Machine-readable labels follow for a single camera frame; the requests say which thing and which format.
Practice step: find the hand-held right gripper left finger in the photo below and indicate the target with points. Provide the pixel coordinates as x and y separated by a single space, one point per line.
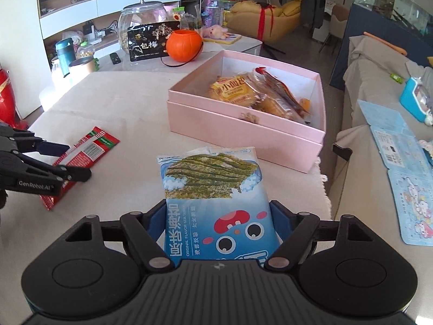
155 220

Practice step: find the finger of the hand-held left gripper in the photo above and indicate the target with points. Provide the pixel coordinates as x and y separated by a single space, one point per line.
52 149
76 174

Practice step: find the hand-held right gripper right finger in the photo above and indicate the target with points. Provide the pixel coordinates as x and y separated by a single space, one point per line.
275 213

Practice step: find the narrow red snack packet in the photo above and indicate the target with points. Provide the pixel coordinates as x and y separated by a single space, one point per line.
89 147

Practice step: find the blue seaweed snack packet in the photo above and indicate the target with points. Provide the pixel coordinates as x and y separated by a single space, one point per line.
216 203

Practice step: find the pink cardboard box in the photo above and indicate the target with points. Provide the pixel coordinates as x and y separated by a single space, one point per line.
236 135

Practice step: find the long tan biscuit packet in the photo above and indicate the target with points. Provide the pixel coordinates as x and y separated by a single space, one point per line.
274 107

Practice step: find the red chicken snack packet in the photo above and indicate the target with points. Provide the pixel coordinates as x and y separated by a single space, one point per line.
277 88

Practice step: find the bread bun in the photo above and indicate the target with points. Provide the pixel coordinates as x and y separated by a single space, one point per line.
233 91

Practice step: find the red plastic container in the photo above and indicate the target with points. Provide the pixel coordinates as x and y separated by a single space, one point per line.
6 98

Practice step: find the beige round tin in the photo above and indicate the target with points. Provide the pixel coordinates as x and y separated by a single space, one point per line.
83 66

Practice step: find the teal thermos flask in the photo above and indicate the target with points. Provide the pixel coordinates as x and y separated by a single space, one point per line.
64 54

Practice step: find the small candy jar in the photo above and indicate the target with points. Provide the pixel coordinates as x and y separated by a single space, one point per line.
84 50

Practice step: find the black remote control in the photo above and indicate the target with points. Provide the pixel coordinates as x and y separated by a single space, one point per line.
115 58

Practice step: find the orange-brown wrapped snack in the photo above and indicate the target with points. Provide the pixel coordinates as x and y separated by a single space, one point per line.
304 104

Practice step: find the blue cartoon printed card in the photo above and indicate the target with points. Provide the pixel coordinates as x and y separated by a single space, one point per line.
412 206

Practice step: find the blue packaging card with barcode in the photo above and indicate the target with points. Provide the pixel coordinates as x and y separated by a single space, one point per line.
392 132

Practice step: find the black snack bag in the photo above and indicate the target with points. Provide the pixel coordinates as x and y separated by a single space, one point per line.
149 44

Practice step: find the white shelf cabinet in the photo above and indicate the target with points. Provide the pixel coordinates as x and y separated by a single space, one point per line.
111 6

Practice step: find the large glass jar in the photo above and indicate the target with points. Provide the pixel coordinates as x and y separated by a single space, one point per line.
142 13

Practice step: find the grey covered sofa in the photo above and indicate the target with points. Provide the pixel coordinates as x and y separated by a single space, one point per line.
368 74

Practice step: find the orange pumpkin bucket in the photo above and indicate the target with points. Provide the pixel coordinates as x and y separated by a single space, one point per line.
184 45

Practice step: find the yellow-edged book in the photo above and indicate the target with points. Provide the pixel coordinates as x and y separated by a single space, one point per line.
233 39

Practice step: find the small green toy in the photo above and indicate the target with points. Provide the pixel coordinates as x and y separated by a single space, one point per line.
396 78

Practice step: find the red ribbon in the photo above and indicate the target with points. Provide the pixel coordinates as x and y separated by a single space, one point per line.
261 23

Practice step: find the pink plush toy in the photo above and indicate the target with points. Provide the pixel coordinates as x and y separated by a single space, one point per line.
214 31

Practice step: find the yellow armchair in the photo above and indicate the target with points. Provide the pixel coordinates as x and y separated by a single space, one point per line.
287 17

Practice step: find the colourful kids water bottle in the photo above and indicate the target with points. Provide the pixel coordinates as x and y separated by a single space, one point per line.
213 6

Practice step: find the dark jacket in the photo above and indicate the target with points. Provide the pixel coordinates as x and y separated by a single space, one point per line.
313 0

